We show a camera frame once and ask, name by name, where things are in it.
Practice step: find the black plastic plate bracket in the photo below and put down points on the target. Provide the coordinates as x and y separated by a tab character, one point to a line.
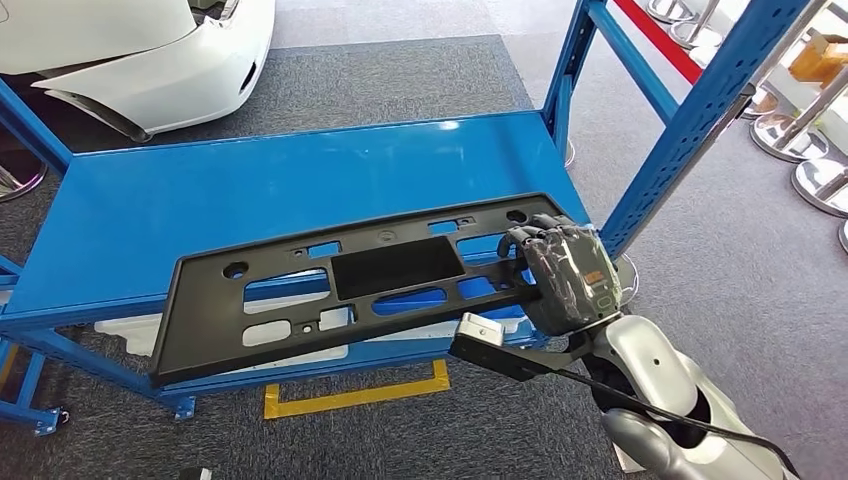
205	338

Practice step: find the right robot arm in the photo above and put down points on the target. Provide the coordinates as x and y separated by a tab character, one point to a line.
642	364

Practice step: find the blue metal shelf rack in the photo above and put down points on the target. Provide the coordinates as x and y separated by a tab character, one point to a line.
50	420
265	185

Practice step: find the yellow floor tape outline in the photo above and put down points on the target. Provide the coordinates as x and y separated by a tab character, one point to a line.
358	397

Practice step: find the red barrier belt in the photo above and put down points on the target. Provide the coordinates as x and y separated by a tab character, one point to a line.
662	43

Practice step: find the white plastic tray stack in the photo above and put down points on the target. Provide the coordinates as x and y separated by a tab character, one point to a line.
126	334

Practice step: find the white car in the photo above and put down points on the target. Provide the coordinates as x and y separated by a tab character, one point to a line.
146	73

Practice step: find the brown cardboard box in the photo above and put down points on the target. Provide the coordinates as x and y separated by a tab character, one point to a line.
818	60

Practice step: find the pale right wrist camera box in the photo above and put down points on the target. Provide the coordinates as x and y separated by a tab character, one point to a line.
482	329

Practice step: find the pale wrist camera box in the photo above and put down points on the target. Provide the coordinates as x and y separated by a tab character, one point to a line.
195	474
482	329

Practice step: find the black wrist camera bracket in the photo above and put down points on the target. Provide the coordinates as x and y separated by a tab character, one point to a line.
517	363

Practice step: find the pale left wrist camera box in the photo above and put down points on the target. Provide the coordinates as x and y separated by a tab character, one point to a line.
195	474

